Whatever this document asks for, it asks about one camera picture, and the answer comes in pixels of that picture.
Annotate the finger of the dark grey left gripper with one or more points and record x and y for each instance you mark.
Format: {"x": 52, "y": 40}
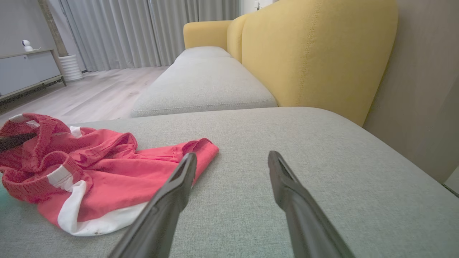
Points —
{"x": 14, "y": 141}

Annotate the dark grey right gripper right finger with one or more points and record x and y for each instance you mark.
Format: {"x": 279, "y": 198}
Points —
{"x": 304, "y": 229}

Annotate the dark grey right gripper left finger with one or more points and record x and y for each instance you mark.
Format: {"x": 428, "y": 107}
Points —
{"x": 161, "y": 222}

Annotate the red shorts with white trim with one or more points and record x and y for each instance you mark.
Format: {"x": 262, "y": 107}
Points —
{"x": 107, "y": 168}

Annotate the grey low sideboard cabinet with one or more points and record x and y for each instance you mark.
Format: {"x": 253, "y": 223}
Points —
{"x": 25, "y": 71}

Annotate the large grey sofa chaise cushion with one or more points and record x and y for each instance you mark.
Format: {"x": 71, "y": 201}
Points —
{"x": 322, "y": 161}

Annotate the white ribbed cylinder pot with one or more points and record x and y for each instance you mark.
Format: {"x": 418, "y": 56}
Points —
{"x": 71, "y": 68}

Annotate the brown wooden trunk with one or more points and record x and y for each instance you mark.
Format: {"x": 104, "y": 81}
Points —
{"x": 53, "y": 28}

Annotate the grey sofa seat cushion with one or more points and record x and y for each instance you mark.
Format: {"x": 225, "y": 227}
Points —
{"x": 204, "y": 52}
{"x": 204, "y": 86}

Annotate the grey pleated curtain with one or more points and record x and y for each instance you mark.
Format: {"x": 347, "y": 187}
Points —
{"x": 143, "y": 32}

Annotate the wide yellow sofa backrest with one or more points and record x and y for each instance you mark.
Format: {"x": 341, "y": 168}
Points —
{"x": 315, "y": 53}

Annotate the yellow sofa armrest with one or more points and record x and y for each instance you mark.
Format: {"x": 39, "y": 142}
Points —
{"x": 204, "y": 34}

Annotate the narrow yellow sofa backrest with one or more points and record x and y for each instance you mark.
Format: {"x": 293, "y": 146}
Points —
{"x": 236, "y": 36}

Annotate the small white security camera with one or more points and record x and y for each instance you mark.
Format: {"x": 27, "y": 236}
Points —
{"x": 26, "y": 45}

